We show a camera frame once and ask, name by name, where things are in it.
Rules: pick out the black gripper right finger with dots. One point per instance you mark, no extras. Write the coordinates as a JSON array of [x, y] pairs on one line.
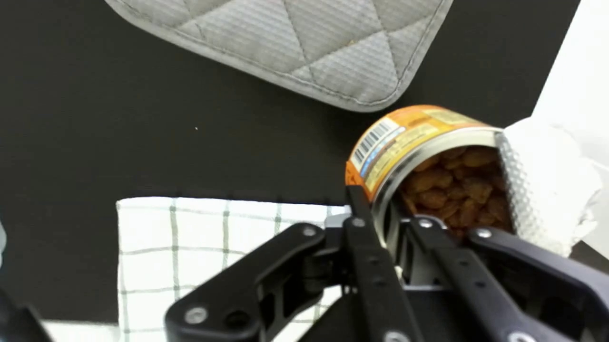
[[539, 286]]

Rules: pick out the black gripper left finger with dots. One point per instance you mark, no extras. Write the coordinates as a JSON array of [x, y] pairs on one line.
[[254, 292]]

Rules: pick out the orange label tin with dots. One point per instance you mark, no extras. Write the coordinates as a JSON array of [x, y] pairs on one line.
[[393, 145]]

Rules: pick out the white checked dish towel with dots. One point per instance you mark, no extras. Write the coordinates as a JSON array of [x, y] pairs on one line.
[[191, 240]]

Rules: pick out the black rectangular table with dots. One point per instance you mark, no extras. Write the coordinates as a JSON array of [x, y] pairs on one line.
[[126, 126]]

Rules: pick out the grey quilted pot holder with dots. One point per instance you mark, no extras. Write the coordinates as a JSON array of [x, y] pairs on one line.
[[317, 45]]

